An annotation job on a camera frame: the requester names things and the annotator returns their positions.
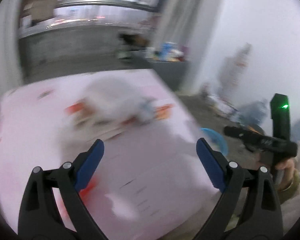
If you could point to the grey curtain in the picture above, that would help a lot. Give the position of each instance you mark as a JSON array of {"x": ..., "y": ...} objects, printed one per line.
[{"x": 185, "y": 22}]

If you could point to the person's right hand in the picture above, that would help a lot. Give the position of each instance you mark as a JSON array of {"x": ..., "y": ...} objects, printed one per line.
[{"x": 286, "y": 164}]

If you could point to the white plastic bag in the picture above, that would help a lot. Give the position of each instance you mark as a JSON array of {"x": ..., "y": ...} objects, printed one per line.
[{"x": 113, "y": 99}]

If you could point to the rolled printed wallpaper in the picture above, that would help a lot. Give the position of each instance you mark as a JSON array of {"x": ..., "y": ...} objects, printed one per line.
[{"x": 232, "y": 71}]

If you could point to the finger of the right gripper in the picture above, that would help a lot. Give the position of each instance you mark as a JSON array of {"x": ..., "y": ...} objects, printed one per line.
[
  {"x": 250, "y": 147},
  {"x": 239, "y": 133}
]

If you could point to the blue detergent bottle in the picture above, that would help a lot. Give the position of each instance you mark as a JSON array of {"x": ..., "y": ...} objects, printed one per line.
[{"x": 166, "y": 50}]

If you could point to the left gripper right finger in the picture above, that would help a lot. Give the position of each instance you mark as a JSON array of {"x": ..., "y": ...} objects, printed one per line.
[{"x": 261, "y": 217}]

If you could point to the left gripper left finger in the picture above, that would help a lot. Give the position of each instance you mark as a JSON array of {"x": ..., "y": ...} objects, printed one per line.
[{"x": 39, "y": 217}]

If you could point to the metal balcony railing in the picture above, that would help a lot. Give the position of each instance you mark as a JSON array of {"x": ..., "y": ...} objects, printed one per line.
[{"x": 77, "y": 13}]

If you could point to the dark grey cabinet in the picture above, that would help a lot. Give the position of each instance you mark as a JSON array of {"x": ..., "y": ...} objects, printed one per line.
[{"x": 172, "y": 73}]

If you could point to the red plastic bag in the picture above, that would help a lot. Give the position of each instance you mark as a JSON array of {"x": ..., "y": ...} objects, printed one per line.
[{"x": 84, "y": 195}]

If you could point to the blue plastic waste basket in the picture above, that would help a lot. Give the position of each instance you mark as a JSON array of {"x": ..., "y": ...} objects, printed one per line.
[{"x": 217, "y": 140}]

